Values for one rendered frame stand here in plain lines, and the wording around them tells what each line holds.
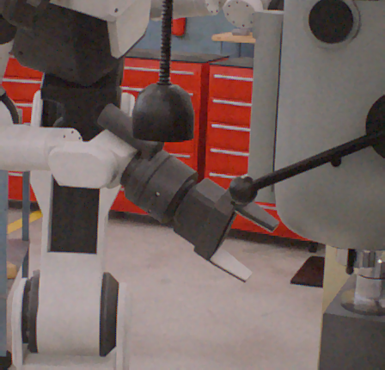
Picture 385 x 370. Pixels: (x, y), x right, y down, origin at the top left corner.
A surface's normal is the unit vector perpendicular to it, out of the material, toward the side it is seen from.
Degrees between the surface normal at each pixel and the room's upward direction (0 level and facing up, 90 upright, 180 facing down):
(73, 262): 75
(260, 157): 90
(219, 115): 90
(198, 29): 90
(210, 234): 108
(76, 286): 62
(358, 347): 90
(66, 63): 126
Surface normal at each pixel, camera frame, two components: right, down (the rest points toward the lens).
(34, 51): -0.44, 0.70
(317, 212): -0.30, 0.61
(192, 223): -0.50, 0.45
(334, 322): -0.34, 0.18
